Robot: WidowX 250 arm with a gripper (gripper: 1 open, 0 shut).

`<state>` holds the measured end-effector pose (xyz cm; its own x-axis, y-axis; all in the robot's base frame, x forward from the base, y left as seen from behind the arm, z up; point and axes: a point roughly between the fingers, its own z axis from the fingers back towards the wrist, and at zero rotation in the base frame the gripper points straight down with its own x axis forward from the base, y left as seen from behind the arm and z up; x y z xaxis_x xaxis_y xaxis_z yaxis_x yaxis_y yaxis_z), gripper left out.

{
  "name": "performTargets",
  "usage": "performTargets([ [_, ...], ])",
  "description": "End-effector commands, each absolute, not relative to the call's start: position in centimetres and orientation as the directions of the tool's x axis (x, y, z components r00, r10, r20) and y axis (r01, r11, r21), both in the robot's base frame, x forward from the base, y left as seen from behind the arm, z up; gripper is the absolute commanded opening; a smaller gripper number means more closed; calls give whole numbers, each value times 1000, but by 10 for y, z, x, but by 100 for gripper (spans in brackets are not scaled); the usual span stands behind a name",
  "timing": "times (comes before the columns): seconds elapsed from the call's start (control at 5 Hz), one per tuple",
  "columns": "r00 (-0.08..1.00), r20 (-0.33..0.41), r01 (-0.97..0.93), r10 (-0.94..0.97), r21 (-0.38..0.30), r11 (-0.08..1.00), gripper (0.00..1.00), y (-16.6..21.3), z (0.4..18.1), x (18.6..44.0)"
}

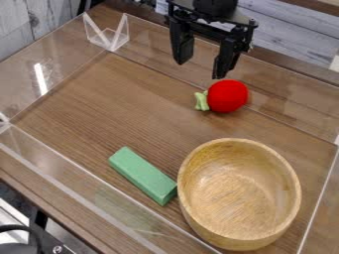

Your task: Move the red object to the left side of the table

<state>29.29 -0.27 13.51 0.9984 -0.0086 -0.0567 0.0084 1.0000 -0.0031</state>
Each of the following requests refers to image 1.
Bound red plush tomato toy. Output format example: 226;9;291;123
195;79;250;113

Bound black metal table frame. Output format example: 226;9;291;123
30;208;76;254

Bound black cable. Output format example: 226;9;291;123
0;223;44;254

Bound green rectangular block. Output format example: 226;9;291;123
109;147;177;206

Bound clear acrylic corner bracket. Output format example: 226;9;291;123
83;13;130;53

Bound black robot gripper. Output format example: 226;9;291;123
166;0;258;79

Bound round wooden bowl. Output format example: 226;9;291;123
178;138;302;251

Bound clear acrylic tray wall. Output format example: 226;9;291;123
0;113;222;254

